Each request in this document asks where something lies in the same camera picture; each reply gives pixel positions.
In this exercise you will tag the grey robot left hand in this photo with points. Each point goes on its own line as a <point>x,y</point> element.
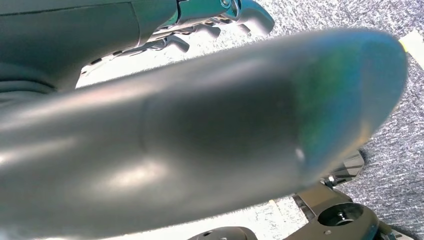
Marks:
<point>66,33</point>

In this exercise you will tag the black left hip joint disc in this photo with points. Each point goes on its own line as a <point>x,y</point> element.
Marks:
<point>225,234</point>

